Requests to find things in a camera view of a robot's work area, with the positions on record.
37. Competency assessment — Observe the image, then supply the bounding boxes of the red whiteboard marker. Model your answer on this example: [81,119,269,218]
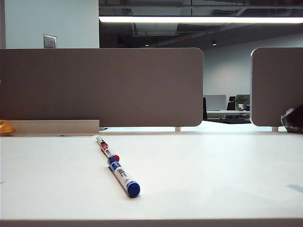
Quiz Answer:
[100,142,120,163]

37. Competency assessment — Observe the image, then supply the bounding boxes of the blue whiteboard marker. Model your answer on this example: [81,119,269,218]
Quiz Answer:
[107,157,141,198]

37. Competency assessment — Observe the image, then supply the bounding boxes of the wide brown desk divider panel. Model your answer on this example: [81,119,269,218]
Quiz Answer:
[0,48,204,128]

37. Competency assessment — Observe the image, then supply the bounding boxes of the white background desk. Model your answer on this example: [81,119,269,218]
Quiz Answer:
[206,110,251,120]

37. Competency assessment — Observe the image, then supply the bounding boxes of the small potted green plant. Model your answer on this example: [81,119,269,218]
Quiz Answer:
[235,95,249,112]

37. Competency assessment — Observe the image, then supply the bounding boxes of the long linear ceiling light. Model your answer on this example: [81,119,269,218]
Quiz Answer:
[98,16,303,24]

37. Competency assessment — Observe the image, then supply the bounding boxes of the narrow brown desk divider panel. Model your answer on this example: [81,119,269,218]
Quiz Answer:
[250,47,303,127]

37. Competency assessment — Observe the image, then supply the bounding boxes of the orange object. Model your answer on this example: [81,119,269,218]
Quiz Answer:
[0,120,17,136]

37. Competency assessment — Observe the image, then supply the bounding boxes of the metal wall plate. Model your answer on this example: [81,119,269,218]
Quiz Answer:
[43,34,57,49]

